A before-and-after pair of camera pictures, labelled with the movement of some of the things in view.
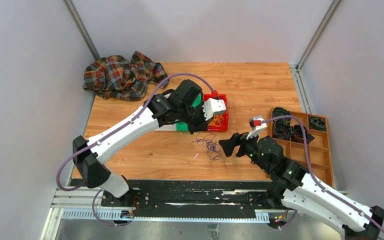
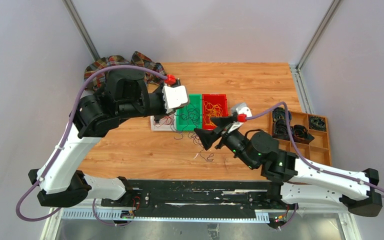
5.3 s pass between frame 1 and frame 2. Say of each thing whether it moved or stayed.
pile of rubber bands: moved
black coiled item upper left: stayed
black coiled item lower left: stayed
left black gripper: moved
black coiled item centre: stayed
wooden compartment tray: stayed
